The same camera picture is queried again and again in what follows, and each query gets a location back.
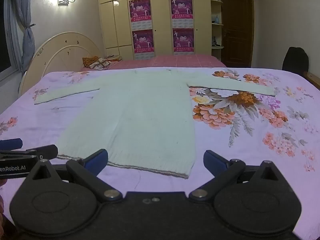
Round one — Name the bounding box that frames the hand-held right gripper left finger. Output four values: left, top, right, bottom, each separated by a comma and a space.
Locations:
25, 149, 123, 203

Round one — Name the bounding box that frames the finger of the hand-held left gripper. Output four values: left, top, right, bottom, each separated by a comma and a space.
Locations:
0, 138, 23, 151
0, 144, 58, 160

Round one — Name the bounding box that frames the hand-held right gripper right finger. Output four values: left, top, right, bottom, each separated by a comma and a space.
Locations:
189, 150, 288, 203

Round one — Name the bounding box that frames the purple floral bedsheet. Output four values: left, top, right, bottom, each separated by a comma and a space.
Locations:
0, 67, 320, 240

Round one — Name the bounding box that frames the cream arched headboard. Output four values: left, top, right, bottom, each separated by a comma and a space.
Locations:
19, 32, 104, 95

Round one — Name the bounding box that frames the window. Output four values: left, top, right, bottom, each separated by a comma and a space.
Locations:
0, 0, 20, 80

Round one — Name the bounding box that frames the blue curtain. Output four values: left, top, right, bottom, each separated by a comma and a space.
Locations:
9, 0, 35, 74

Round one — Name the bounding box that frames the pink checked bedsheet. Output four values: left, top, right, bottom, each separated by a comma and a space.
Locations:
80, 54, 227, 71

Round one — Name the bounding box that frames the brown wooden door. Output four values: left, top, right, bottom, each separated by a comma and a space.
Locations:
219, 0, 255, 68

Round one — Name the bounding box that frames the cream corner shelf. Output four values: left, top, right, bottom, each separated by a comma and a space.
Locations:
210, 0, 224, 55

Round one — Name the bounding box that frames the cream wardrobe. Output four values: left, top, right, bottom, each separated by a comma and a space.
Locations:
97, 0, 213, 60

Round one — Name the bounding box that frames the magenta wall poster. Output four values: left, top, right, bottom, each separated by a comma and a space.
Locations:
171, 0, 193, 28
132, 29, 154, 54
172, 28, 195, 53
129, 0, 152, 29

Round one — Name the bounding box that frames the wooden bed frame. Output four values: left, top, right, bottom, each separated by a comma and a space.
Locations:
304, 71, 320, 90

